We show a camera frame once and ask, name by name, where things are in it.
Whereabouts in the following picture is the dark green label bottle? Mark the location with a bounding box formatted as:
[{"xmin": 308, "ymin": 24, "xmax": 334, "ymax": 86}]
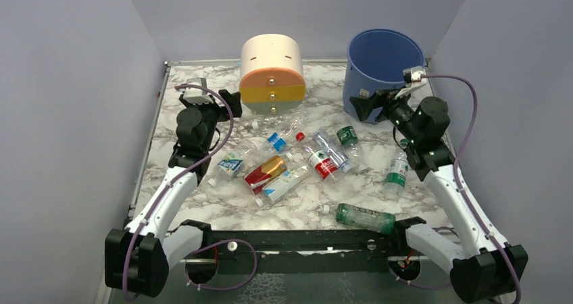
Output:
[{"xmin": 336, "ymin": 126, "xmax": 368, "ymax": 173}]

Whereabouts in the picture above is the blue green label bottle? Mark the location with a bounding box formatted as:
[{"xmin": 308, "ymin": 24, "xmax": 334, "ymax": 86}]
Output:
[{"xmin": 207, "ymin": 147, "xmax": 254, "ymax": 187}]

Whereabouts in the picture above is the blue label clear bottle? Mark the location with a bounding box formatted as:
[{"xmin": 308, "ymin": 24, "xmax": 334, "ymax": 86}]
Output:
[{"xmin": 250, "ymin": 109, "xmax": 308, "ymax": 155}]

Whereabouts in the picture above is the gold red label bottle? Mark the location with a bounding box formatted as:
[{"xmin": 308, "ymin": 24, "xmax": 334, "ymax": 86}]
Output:
[{"xmin": 244, "ymin": 152, "xmax": 294, "ymax": 195}]

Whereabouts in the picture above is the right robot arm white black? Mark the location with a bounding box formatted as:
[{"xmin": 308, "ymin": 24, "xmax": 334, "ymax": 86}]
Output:
[{"xmin": 349, "ymin": 91, "xmax": 528, "ymax": 303}]

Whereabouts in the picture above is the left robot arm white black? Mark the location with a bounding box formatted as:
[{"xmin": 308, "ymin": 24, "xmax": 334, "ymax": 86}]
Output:
[{"xmin": 104, "ymin": 84, "xmax": 243, "ymax": 302}]

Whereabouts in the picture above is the blue plastic bin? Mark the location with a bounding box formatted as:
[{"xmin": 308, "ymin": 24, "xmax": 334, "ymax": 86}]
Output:
[{"xmin": 343, "ymin": 28, "xmax": 425, "ymax": 120}]

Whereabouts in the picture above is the clear blue tinted bottle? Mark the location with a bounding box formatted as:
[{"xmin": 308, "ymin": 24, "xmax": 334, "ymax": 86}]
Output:
[{"xmin": 312, "ymin": 128, "xmax": 354, "ymax": 173}]

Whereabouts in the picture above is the green white label bottle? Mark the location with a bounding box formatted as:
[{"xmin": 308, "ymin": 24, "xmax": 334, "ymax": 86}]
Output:
[{"xmin": 384, "ymin": 138, "xmax": 409, "ymax": 197}]

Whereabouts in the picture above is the red nongfu label bottle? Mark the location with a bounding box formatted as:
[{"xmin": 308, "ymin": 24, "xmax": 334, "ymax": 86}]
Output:
[{"xmin": 295, "ymin": 132, "xmax": 338, "ymax": 184}]

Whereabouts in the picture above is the white suntory label bottle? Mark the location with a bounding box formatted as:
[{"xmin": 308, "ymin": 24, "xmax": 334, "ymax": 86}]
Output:
[{"xmin": 255, "ymin": 166, "xmax": 311, "ymax": 207}]

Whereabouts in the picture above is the green tinted bottle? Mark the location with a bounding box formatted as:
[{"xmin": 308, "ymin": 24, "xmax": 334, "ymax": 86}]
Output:
[{"xmin": 335, "ymin": 203, "xmax": 396, "ymax": 235}]

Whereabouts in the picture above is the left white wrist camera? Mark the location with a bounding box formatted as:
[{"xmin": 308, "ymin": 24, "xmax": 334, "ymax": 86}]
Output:
[{"xmin": 183, "ymin": 78, "xmax": 214, "ymax": 105}]

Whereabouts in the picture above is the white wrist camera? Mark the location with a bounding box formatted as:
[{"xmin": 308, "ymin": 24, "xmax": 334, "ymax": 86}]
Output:
[
  {"xmin": 393, "ymin": 66, "xmax": 429, "ymax": 99},
  {"xmin": 183, "ymin": 78, "xmax": 214, "ymax": 105}
]

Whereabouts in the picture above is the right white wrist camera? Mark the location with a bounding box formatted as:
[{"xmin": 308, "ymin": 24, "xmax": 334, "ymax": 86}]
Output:
[{"xmin": 393, "ymin": 66, "xmax": 429, "ymax": 99}]

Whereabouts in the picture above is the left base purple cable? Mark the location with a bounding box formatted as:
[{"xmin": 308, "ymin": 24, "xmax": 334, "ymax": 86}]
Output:
[{"xmin": 184, "ymin": 239, "xmax": 258, "ymax": 293}]

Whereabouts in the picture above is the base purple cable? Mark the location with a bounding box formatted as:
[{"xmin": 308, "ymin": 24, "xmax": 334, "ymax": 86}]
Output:
[
  {"xmin": 184, "ymin": 239, "xmax": 258, "ymax": 293},
  {"xmin": 387, "ymin": 263, "xmax": 453, "ymax": 290}
]

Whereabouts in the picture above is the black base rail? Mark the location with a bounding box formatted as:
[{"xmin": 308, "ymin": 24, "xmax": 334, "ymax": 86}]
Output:
[{"xmin": 183, "ymin": 217, "xmax": 424, "ymax": 284}]

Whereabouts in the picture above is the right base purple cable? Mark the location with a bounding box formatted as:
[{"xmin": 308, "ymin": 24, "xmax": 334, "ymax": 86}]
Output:
[{"xmin": 387, "ymin": 263, "xmax": 453, "ymax": 290}]

